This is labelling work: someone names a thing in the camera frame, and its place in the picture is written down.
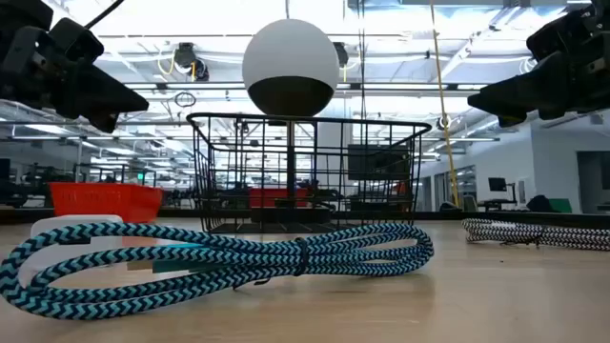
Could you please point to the black bag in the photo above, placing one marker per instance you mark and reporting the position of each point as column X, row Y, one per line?
column 541, row 205

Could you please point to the white and black sphere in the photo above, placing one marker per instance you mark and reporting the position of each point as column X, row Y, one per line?
column 290, row 52

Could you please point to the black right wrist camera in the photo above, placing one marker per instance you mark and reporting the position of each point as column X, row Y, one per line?
column 557, row 35

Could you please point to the dark wall screen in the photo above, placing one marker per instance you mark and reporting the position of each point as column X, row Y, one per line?
column 376, row 162

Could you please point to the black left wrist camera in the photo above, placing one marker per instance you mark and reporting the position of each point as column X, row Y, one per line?
column 76, row 40

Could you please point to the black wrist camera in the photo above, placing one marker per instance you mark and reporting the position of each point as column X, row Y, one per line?
column 76, row 40
column 557, row 35

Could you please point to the black computer monitor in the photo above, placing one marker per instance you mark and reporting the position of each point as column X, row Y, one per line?
column 497, row 184

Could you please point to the red storage crate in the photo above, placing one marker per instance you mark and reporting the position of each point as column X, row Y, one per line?
column 267, row 197

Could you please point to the green bin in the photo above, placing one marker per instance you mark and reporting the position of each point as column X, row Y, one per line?
column 561, row 206

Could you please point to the black aluminium rig frame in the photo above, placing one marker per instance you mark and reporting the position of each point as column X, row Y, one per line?
column 500, row 217

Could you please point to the red plastic basket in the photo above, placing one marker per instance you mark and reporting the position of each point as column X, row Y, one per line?
column 105, row 200

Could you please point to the black stand pole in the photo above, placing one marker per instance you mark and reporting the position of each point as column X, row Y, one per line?
column 290, row 162

